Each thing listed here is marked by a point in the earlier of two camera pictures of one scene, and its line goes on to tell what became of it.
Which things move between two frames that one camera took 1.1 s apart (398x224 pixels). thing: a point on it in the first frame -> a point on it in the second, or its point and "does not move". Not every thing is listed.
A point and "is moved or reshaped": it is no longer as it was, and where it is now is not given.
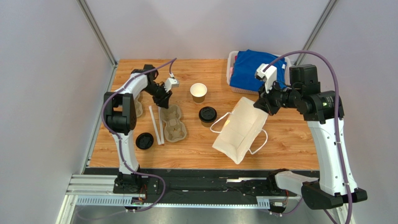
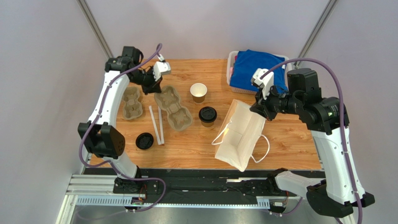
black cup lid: [207, 114] does not move
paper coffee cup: [198, 91] does not move
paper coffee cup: [207, 115] does not move
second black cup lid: [145, 141] does not move
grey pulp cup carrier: [175, 130] is moved or reshaped
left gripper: [164, 100] -> [154, 86]
